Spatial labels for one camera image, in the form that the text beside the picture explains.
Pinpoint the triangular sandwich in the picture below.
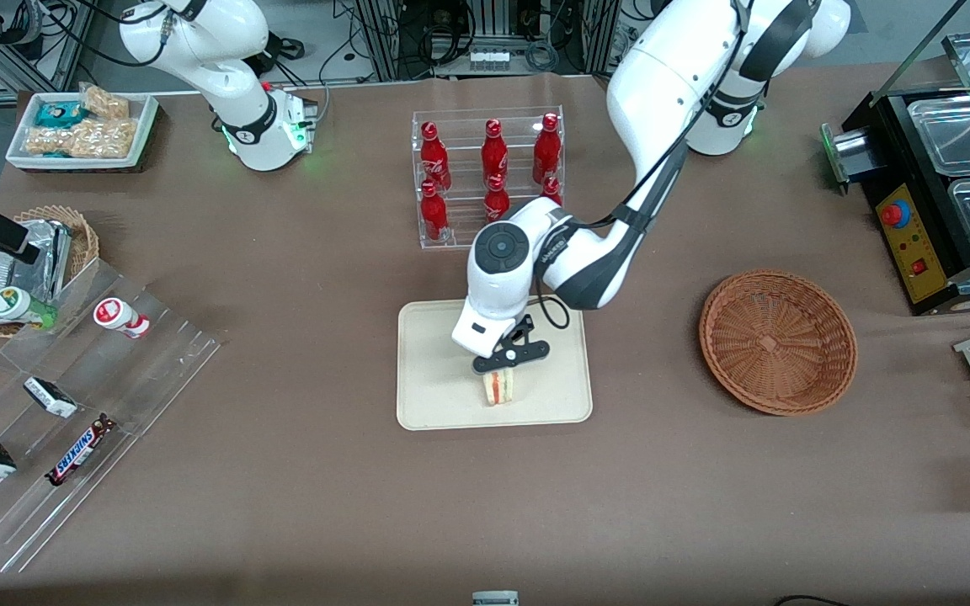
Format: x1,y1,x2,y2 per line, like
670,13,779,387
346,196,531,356
483,369,517,407

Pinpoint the cream plastic tray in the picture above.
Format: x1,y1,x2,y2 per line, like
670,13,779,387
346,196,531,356
397,294,594,432

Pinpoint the light tan wicker basket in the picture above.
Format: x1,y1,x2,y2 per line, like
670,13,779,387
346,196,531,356
0,206,100,338

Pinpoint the white rectangular snack tray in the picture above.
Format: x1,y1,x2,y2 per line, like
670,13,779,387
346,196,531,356
5,91,159,173

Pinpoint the brown wicker basket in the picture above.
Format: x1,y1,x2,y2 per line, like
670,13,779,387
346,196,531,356
699,269,859,417

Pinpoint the green yogurt drink bottle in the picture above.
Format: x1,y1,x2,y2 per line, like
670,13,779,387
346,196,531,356
0,286,58,331

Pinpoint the clear acrylic bottle rack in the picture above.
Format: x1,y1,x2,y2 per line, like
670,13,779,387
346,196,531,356
412,106,566,250

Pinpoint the large puffed rice snack bag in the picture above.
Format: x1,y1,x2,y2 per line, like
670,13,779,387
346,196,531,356
24,118,139,161

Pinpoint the teal snack packet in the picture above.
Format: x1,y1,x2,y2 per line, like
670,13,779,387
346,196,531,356
35,101,86,129

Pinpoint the red yogurt drink bottle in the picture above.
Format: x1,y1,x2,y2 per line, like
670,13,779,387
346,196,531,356
93,297,151,340

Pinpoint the small puffed rice snack bag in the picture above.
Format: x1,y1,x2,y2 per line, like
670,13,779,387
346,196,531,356
81,84,131,120

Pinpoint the clear acrylic tiered shelf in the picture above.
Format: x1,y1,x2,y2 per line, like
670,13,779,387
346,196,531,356
0,257,223,574

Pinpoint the Snickers bar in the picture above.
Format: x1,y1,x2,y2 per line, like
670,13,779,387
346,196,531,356
45,414,117,487

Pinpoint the aluminium equipment rack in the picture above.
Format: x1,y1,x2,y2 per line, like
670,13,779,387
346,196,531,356
354,0,621,82

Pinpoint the black food warmer machine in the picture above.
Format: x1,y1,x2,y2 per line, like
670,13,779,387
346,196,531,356
820,0,970,317

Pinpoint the aluminium frame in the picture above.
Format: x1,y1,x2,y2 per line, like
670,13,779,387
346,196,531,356
0,0,83,107

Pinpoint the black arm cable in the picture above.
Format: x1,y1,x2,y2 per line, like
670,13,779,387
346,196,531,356
534,0,749,332

